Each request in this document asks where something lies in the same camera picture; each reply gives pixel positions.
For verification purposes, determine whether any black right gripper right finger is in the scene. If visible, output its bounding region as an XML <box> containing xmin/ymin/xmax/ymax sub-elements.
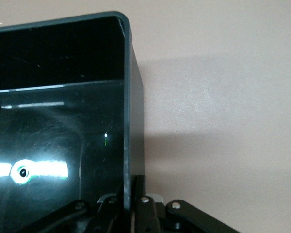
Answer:
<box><xmin>132</xmin><ymin>175</ymin><xmax>241</xmax><ymax>233</ymax></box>

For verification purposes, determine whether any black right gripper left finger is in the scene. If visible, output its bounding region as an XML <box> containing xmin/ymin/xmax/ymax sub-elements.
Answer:
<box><xmin>14</xmin><ymin>189</ymin><xmax>124</xmax><ymax>233</ymax></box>

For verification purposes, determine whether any black plastic box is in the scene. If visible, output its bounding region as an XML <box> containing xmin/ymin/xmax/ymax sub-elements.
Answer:
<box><xmin>0</xmin><ymin>11</ymin><xmax>146</xmax><ymax>233</ymax></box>

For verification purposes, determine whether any brown table cover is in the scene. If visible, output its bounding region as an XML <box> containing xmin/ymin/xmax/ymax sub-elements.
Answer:
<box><xmin>0</xmin><ymin>0</ymin><xmax>291</xmax><ymax>233</ymax></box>

